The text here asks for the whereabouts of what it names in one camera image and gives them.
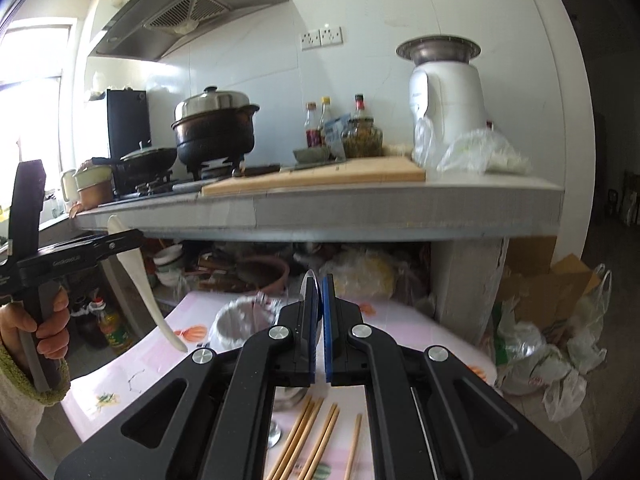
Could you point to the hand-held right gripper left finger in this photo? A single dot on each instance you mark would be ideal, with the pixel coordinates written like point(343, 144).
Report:
point(312, 325)

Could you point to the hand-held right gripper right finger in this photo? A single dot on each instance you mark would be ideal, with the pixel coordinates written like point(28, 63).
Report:
point(329, 325)

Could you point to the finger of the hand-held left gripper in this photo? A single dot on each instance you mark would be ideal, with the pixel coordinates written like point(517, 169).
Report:
point(122, 252)
point(120, 236)

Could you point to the white rice paddle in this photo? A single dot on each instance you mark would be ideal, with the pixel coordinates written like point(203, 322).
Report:
point(145, 290)

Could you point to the steel utensil holder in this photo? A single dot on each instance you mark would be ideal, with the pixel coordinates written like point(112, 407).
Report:
point(240, 322)

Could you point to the wooden chopstick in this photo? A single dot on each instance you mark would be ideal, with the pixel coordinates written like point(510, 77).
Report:
point(312, 450)
point(321, 450)
point(294, 450)
point(352, 450)
point(283, 450)

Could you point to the person's left forearm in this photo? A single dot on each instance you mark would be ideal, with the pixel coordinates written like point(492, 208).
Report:
point(20, 400)

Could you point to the person's left hand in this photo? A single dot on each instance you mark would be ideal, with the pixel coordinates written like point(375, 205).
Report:
point(55, 325)

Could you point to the white cup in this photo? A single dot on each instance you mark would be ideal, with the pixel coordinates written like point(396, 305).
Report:
point(68, 187)

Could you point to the stack of white bowls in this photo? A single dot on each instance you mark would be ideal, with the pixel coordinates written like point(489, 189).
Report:
point(167, 265)

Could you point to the brown crock with lid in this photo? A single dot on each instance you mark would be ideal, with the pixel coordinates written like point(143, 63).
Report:
point(94, 185)

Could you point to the yellow food in plastic bag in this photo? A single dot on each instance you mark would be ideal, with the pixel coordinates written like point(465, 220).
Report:
point(362, 275)

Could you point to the clay pot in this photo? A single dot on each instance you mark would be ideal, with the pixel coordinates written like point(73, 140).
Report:
point(265, 272)

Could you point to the gas stove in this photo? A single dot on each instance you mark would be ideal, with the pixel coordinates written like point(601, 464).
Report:
point(170, 182)

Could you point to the cooking oil bottle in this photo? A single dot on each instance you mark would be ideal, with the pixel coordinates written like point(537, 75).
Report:
point(112, 327)

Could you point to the black frying pan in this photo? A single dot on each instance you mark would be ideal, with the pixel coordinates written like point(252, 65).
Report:
point(145, 157)

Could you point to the black panel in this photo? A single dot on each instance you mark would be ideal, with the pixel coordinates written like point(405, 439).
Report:
point(127, 120)

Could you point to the kitchen window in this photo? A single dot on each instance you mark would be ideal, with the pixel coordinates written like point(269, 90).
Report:
point(30, 85)

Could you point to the wooden cutting board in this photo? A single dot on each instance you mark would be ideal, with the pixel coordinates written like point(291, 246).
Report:
point(325, 177)

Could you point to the kitchen cleaver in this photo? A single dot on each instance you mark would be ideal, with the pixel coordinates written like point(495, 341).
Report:
point(270, 169)

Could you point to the small grey bowl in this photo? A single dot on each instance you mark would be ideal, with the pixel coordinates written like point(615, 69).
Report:
point(311, 154)

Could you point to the glass pickle jar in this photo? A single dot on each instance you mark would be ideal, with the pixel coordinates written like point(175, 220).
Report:
point(361, 137)

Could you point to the red label sauce bottle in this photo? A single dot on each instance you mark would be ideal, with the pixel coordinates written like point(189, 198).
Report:
point(313, 127)

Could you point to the blue packet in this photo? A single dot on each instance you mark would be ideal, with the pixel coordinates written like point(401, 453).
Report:
point(339, 127)

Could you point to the clear plastic bag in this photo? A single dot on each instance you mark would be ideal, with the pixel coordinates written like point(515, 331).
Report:
point(425, 142)

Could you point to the yellow cap sauce bottle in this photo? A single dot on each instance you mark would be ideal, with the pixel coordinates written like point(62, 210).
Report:
point(326, 115)

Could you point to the plastic bags on floor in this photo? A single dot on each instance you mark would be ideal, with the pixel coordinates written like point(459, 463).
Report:
point(545, 360)

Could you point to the cardboard box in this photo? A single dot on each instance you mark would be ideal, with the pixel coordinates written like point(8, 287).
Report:
point(545, 280)

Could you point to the red cap sauce bottle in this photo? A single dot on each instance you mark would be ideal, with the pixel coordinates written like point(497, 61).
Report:
point(358, 105)

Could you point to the crumpled white plastic bag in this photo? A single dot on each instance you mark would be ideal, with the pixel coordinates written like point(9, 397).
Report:
point(482, 152)

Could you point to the steel range hood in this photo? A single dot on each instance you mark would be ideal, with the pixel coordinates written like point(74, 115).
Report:
point(190, 5)

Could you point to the white kitchen appliance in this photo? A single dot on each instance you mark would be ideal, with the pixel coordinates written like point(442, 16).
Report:
point(450, 100)

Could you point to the metal bowl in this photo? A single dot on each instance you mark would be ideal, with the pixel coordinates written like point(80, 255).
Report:
point(437, 49)

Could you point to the white wall socket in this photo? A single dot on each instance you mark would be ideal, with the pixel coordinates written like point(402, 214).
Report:
point(310, 40)
point(331, 36)

